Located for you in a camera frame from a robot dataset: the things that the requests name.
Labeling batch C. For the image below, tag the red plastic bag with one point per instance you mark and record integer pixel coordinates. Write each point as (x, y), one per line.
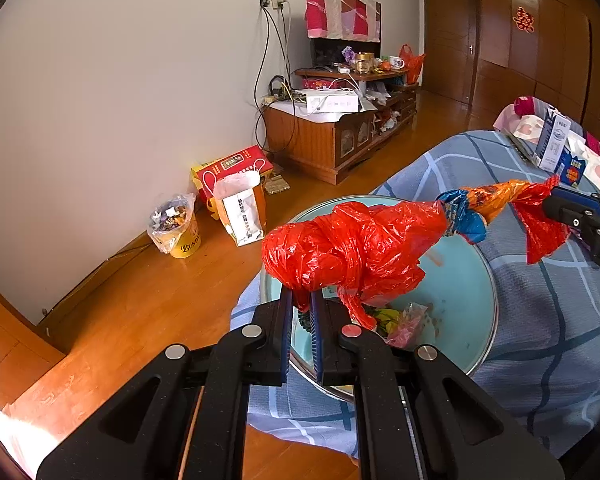
(360, 245)

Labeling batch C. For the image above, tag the black television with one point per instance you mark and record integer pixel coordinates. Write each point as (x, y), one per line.
(327, 52)

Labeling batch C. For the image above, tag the pink floral bedding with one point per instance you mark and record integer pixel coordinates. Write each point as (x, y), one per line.
(527, 125)

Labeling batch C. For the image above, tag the pink wrapper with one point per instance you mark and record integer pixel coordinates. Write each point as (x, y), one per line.
(407, 330)

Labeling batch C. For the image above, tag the orange plastic bag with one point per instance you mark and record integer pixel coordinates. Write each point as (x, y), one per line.
(412, 65)

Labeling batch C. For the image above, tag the gold jar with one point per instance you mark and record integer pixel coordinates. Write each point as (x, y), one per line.
(364, 62)

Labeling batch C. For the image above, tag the white carton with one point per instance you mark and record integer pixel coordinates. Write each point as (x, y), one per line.
(555, 142)

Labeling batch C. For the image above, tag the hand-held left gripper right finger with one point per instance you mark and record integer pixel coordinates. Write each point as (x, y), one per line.
(330, 350)

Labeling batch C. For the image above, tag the white mug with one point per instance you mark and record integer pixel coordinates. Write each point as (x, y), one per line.
(396, 63)

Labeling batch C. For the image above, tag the wooden TV cabinet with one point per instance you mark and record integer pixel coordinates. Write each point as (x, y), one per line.
(305, 140)

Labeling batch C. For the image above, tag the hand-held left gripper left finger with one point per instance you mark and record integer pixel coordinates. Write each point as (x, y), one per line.
(275, 345)

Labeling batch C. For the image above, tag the white paper bag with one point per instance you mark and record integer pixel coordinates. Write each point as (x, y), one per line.
(242, 210)

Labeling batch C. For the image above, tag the red gift box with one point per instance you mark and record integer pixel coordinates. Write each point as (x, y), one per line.
(230, 162)

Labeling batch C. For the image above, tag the pink patchwork cloth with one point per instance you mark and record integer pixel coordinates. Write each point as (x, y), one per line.
(340, 10)

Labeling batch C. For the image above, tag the wooden wardrobe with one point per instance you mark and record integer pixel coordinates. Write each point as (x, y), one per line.
(555, 60)

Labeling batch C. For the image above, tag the white flat box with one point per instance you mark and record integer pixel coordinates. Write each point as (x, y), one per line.
(330, 102)

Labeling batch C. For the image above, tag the yellow bucket with plastic liner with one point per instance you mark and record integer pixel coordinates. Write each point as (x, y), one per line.
(177, 230)

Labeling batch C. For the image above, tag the light blue trash bin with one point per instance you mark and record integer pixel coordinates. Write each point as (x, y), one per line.
(460, 285)

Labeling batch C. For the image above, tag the wall socket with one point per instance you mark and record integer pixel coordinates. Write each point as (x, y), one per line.
(271, 2)

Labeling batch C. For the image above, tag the blue yellow box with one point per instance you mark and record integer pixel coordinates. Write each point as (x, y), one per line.
(575, 170)

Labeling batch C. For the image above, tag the red paper decoration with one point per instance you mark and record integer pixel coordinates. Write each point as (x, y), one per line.
(524, 20)

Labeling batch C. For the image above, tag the yellow green wrapper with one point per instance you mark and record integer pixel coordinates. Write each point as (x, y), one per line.
(384, 317)

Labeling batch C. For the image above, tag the wooden door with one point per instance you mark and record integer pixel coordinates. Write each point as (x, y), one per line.
(450, 40)

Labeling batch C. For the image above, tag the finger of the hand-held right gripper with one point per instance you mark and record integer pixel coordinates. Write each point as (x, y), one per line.
(567, 210)

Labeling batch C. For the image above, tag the blue plaid blanket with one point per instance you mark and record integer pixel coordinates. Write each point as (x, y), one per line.
(555, 335)

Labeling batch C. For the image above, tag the purple artificial flowers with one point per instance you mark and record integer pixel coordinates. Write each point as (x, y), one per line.
(347, 53)

